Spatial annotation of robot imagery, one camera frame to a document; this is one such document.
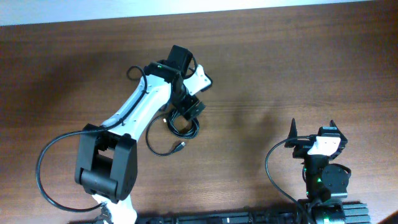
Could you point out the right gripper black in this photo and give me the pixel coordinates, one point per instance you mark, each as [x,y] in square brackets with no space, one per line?
[302,149]

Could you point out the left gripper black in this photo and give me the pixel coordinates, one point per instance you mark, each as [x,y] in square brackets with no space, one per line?
[187,106]

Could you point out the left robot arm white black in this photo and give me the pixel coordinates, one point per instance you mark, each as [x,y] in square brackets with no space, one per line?
[106,165]

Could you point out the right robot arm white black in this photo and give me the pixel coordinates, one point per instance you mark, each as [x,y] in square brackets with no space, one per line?
[326,183]

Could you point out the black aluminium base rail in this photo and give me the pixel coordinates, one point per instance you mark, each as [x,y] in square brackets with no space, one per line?
[352,213]

